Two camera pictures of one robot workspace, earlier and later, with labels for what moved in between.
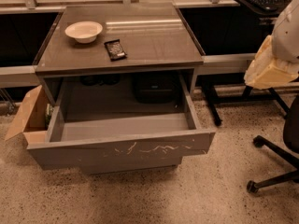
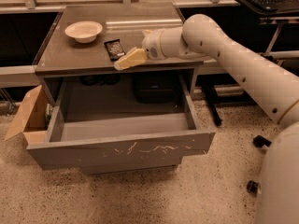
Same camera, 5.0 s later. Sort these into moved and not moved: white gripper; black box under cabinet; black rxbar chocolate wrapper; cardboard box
Moved: white gripper
Not moved: cardboard box; black rxbar chocolate wrapper; black box under cabinet
